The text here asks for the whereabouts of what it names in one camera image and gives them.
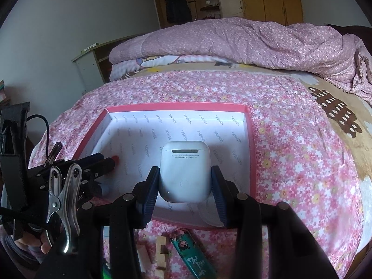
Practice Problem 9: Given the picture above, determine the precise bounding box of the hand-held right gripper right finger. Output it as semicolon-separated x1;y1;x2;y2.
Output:
211;166;340;279

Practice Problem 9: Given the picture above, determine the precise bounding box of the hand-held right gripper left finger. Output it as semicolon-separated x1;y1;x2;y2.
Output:
58;166;160;279

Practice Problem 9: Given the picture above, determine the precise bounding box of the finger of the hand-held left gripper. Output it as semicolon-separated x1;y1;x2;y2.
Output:
30;173;109;211
27;153;117;181

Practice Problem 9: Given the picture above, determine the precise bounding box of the white earbuds case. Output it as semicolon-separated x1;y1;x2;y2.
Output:
159;141;212;202

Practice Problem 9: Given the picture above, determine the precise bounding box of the wooden puzzle block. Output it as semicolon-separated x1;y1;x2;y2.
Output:
136;240;152;279
155;235;169;271

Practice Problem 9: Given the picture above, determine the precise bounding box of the green cartoon tube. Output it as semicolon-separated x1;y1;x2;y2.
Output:
171;229;217;279

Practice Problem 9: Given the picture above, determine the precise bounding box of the pink shallow cardboard box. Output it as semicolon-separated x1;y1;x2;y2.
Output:
76;102;258;231

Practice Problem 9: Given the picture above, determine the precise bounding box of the person's left hand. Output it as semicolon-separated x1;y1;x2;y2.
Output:
14;229;54;256

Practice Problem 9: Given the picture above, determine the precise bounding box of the clear round lid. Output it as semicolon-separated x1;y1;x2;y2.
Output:
198;202;226;227

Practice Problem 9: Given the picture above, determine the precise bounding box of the metal spring clamp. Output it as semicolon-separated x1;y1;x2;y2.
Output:
46;163;83;254
43;142;63;167

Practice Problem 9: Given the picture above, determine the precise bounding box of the pink floral bed sheet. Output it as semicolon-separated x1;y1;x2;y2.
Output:
27;70;364;279

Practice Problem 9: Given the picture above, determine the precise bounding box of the bedside cabinet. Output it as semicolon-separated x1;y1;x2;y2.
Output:
72;36;137;93

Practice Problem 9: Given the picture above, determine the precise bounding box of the pink quilt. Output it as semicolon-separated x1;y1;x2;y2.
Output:
109;17;372;105

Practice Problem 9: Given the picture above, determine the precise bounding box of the dark hanging coat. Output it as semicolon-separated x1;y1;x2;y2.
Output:
164;0;193;23

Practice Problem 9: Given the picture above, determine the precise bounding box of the black cable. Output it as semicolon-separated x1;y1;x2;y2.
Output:
26;114;50;163

